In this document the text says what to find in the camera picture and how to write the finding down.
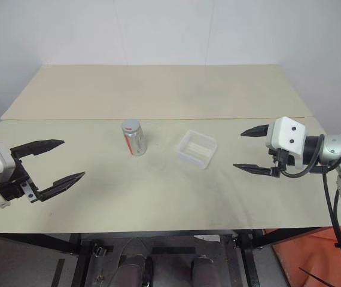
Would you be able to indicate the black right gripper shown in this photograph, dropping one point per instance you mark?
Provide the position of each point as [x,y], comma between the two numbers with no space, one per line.
[282,160]

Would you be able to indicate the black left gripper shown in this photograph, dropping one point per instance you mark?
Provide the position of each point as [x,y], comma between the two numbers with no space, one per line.
[15,186]

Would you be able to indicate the clear plastic jar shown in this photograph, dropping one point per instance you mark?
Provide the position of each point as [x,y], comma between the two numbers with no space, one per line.
[134,143]

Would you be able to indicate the clear plastic tray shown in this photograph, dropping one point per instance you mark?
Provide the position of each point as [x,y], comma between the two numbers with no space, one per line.
[196,148]

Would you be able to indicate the silver metal clip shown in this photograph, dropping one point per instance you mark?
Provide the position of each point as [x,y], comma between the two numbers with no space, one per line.
[99,250]

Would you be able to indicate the narrow black floor strip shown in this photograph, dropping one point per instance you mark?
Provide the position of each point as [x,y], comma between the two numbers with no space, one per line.
[58,272]

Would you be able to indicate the orange sheet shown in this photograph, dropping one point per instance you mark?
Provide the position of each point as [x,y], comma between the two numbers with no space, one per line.
[308,257]

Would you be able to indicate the dark rounded shape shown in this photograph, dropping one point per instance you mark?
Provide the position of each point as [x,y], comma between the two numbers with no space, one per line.
[134,269]
[203,270]

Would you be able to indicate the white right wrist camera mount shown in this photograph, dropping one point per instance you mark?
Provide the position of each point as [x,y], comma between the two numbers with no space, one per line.
[284,134]

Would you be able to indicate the black table frame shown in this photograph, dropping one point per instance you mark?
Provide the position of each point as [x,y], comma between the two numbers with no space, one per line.
[248,263]

